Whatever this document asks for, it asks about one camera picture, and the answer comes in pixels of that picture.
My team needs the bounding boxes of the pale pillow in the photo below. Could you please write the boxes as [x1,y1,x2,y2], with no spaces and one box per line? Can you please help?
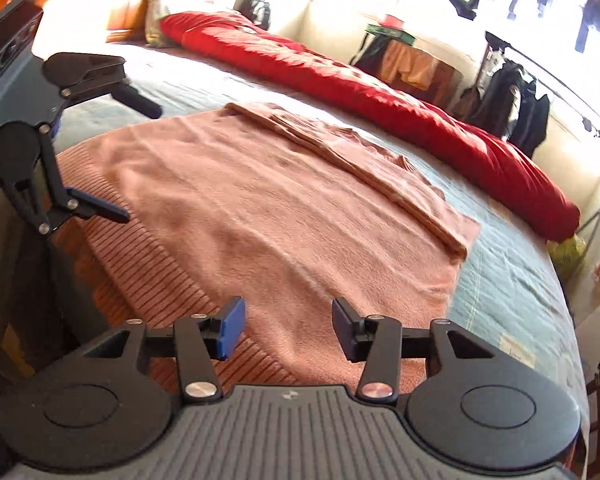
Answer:
[144,0,174,49]

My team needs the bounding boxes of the brown hanging garment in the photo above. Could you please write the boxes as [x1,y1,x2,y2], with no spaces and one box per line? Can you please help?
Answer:
[452,85,487,122]

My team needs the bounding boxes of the black backpack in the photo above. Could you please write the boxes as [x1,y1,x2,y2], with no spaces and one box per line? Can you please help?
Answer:
[232,0,272,31]

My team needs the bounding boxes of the red quilt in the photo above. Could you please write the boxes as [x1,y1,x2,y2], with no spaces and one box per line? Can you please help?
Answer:
[159,10,582,243]

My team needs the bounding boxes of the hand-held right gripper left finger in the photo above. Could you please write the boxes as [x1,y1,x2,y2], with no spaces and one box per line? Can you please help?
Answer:
[81,296,246,404]

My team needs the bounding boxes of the yellow plastic bag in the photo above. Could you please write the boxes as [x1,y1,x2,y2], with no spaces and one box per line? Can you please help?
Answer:
[547,235,589,282]

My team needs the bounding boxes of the grey-blue checked bed cover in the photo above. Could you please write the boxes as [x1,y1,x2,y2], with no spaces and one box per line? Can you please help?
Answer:
[30,40,590,480]

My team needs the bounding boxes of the brown cabinet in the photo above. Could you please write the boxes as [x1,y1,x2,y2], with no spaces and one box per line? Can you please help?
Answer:
[420,59,465,107]

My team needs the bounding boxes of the plain dark jacket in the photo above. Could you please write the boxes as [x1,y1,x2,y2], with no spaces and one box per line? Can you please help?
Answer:
[510,82,552,159]

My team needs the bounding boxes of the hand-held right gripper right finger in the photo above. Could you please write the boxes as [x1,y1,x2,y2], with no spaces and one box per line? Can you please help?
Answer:
[331,297,496,404]

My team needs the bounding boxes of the orange knit sweater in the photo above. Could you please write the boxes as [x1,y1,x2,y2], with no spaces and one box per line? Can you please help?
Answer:
[50,102,482,396]

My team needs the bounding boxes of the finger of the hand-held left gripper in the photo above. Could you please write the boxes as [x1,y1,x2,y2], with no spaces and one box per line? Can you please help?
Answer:
[0,122,132,237]
[42,52,163,120]

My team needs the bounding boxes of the metal drying rack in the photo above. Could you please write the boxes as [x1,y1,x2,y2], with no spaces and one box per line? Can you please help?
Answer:
[482,30,600,231]

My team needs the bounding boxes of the orange hanging cloths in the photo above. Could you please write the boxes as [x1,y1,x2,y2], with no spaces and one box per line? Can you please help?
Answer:
[380,40,437,92]

